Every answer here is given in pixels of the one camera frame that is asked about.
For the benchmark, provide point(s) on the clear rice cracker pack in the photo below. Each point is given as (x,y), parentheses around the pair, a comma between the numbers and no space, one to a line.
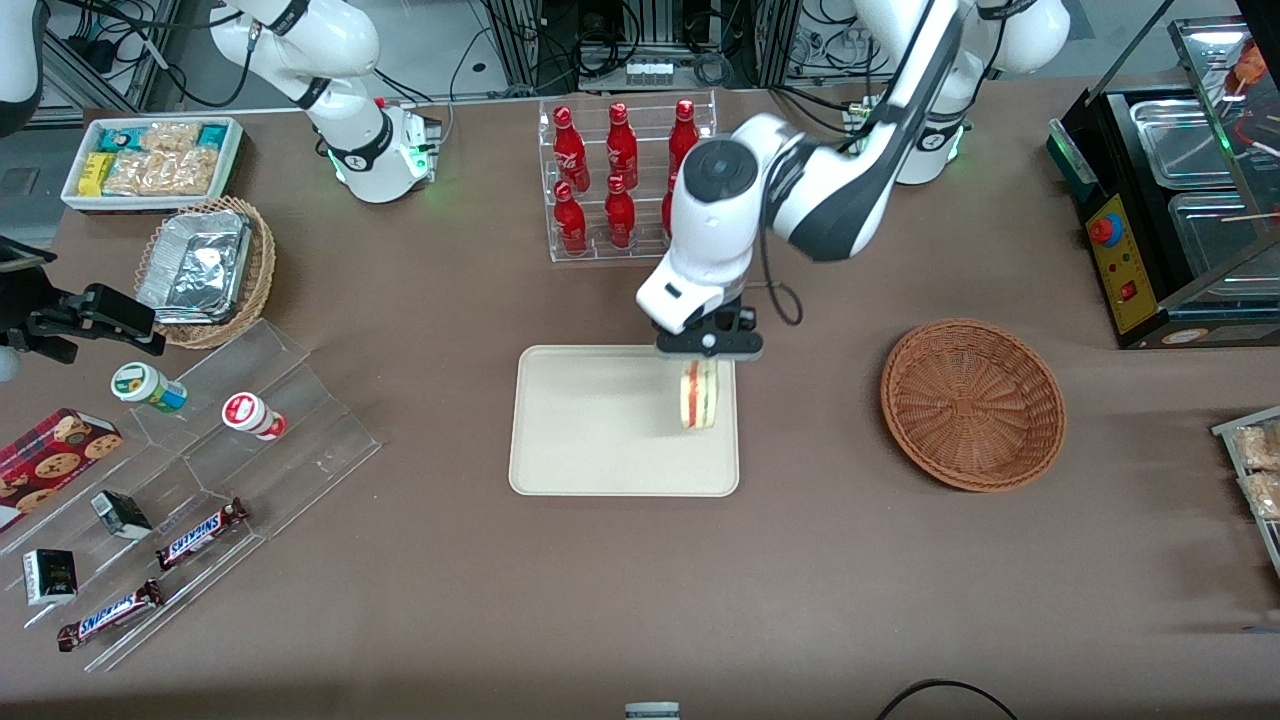
(135,174)
(190,172)
(170,136)

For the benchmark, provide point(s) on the small black white box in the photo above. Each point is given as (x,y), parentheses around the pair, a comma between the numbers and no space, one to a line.
(50,577)

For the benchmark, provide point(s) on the teal snack pack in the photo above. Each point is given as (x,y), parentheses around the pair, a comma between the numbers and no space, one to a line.
(212,135)
(122,138)

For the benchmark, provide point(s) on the beige rectangular tray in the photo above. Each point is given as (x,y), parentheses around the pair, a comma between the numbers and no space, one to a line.
(600,420)

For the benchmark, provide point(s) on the black machine with yellow panel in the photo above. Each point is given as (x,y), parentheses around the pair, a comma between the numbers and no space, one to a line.
(1135,300)

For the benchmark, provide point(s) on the snickers bar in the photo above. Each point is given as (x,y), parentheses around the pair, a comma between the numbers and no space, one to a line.
(200,534)
(110,615)

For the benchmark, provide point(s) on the red cookie box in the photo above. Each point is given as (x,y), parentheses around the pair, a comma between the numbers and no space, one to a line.
(50,465)

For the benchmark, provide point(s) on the yellow snack pack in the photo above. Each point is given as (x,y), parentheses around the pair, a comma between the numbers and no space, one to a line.
(95,174)

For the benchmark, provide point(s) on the white power strip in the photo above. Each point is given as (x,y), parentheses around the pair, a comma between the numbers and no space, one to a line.
(648,70)

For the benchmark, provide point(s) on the light wicker basket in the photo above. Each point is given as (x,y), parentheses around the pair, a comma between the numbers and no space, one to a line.
(262,270)

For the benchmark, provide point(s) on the aluminium foil container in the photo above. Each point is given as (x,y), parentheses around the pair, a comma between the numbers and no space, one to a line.
(195,268)

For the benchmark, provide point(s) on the red cola bottle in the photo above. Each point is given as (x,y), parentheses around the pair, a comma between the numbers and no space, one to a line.
(570,222)
(569,155)
(621,150)
(620,215)
(683,130)
(666,210)

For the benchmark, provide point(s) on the red label yogurt bottle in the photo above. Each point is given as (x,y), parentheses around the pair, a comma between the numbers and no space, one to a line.
(252,415)

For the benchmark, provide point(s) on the green label yogurt bottle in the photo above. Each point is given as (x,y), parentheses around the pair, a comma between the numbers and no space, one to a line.
(148,387)

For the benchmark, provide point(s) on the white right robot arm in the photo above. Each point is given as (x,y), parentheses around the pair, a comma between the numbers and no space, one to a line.
(352,140)

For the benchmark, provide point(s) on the brown wicker basket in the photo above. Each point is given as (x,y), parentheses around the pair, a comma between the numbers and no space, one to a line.
(970,405)

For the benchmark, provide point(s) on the grey box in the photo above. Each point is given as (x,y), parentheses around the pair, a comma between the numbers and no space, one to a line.
(652,711)

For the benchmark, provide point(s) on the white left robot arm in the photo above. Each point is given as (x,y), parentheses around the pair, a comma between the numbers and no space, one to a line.
(830,200)

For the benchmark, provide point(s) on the clear acrylic bottle rack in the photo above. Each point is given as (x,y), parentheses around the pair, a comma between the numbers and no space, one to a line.
(600,250)

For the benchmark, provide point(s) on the grey snack tray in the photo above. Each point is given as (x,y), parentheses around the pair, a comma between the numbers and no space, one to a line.
(1228,428)

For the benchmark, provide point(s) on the clear acrylic stepped display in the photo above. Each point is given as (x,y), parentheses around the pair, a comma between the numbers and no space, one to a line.
(300,440)

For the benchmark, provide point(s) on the white snack bin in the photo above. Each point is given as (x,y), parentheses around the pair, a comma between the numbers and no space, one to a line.
(150,203)

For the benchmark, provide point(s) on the red emergency stop button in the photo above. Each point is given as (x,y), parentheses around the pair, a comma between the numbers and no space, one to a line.
(1105,229)

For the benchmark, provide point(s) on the triangular sandwich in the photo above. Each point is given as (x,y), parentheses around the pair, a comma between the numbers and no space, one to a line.
(698,395)

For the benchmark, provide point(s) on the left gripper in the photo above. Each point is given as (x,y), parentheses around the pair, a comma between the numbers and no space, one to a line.
(733,306)

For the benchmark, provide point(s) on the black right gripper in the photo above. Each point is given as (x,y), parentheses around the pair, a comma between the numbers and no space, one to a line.
(48,322)

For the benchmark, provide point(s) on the steel pan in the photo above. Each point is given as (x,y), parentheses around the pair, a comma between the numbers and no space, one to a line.
(1215,245)
(1185,145)

